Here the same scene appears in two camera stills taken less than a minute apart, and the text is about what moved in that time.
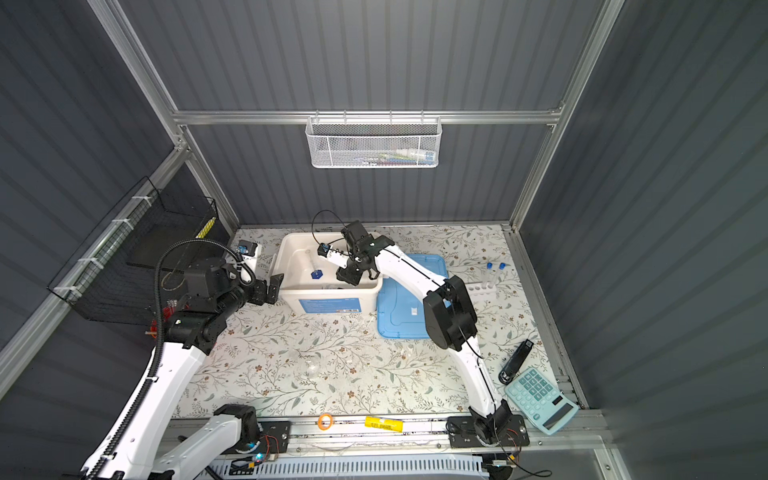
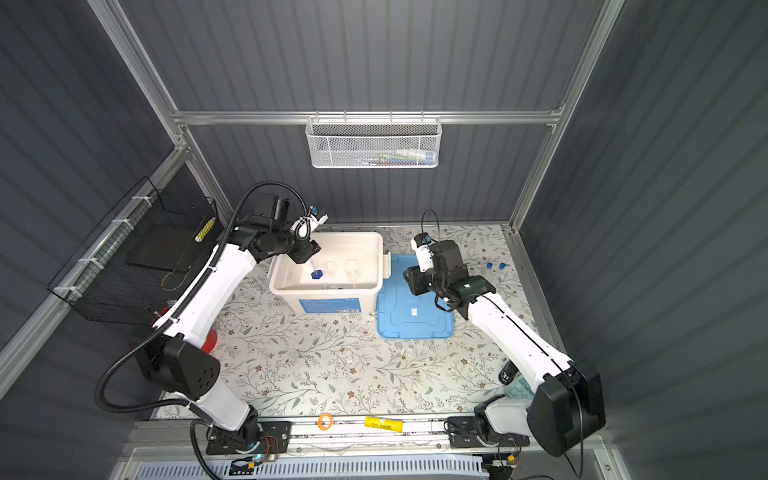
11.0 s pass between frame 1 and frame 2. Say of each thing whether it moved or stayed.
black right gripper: moved
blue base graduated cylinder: stayed
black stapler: stayed
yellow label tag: stayed
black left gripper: moved
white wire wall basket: stayed
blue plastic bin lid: stayed
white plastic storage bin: stayed
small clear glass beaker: moved
